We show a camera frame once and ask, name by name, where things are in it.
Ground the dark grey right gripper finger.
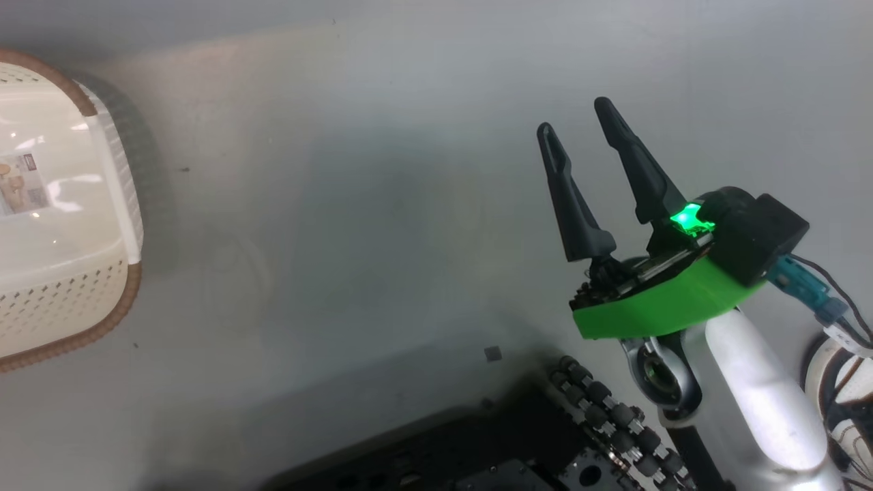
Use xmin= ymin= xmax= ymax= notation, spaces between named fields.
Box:
xmin=537 ymin=122 xmax=617 ymax=263
xmin=593 ymin=96 xmax=688 ymax=226

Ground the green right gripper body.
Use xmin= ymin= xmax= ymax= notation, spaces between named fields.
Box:
xmin=569 ymin=203 xmax=766 ymax=340

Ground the cream perforated laundry basket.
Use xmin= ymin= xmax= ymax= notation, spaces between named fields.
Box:
xmin=0 ymin=48 xmax=145 ymax=374

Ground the product label in basket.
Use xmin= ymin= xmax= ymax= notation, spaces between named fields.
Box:
xmin=0 ymin=153 xmax=53 ymax=218

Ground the black roller omni wheel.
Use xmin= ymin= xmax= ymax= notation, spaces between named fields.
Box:
xmin=546 ymin=355 xmax=698 ymax=491

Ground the white black sneaker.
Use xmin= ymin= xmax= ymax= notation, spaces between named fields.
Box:
xmin=805 ymin=334 xmax=873 ymax=491

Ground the right camera cable teal plug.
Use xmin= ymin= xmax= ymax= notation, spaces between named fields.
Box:
xmin=767 ymin=254 xmax=873 ymax=360

